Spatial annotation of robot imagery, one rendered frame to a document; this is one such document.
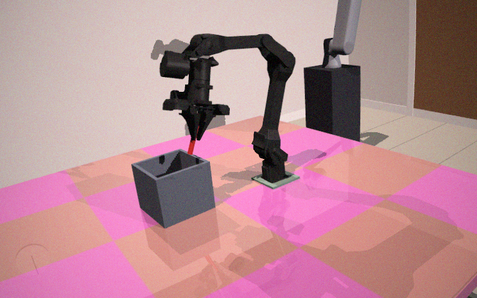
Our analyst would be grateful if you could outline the red peg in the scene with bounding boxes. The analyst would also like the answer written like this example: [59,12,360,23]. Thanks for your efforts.
[187,139,196,155]

